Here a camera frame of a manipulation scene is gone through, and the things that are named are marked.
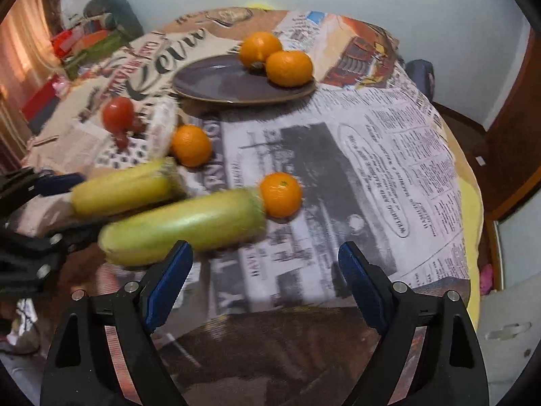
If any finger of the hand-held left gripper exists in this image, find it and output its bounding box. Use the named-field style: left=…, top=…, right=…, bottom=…
left=0, top=167, right=87, bottom=211
left=0, top=222, right=103, bottom=302

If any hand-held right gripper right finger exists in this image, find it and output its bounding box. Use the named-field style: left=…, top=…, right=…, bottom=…
left=337, top=241, right=491, bottom=406

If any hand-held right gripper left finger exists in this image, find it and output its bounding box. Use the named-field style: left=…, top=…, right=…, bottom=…
left=40, top=240, right=195, bottom=406

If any yellow zucchini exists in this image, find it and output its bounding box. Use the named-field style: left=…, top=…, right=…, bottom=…
left=69, top=156, right=187, bottom=221

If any pale green zucchini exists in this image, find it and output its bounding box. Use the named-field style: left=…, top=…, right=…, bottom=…
left=97, top=188, right=268, bottom=267

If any red box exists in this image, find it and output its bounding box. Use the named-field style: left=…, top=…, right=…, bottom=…
left=21, top=74, right=65, bottom=122

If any large red tomato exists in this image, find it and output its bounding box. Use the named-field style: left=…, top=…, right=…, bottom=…
left=101, top=96, right=135, bottom=132

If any newspaper print tablecloth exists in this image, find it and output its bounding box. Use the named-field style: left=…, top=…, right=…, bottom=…
left=17, top=6, right=475, bottom=406

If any white ribbed dish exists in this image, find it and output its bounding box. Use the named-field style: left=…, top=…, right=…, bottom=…
left=143, top=97, right=179, bottom=158

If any orange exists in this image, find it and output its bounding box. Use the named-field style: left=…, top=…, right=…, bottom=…
left=265, top=50, right=314, bottom=87
left=171, top=125, right=213, bottom=168
left=259, top=172, right=304, bottom=220
left=239, top=31, right=283, bottom=69

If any pink toy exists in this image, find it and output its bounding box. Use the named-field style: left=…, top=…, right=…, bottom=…
left=479, top=264, right=495, bottom=295

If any yellow under cloth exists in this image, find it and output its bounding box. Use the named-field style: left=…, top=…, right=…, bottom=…
left=440, top=122, right=485, bottom=331

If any green packet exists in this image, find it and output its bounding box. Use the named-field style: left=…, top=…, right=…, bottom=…
left=63, top=33, right=137, bottom=77

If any orange curtain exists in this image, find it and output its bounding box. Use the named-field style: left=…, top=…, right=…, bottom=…
left=0, top=0, right=56, bottom=98

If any dark green chair back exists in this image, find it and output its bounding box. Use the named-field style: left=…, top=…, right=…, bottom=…
left=82, top=0, right=145, bottom=40

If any dark purple plate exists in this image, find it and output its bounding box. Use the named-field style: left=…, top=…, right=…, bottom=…
left=171, top=53, right=318, bottom=105

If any wooden door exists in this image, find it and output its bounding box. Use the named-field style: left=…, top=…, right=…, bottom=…
left=484, top=29, right=541, bottom=223

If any blue chair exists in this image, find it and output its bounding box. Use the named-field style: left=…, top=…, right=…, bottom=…
left=405, top=59, right=436, bottom=103

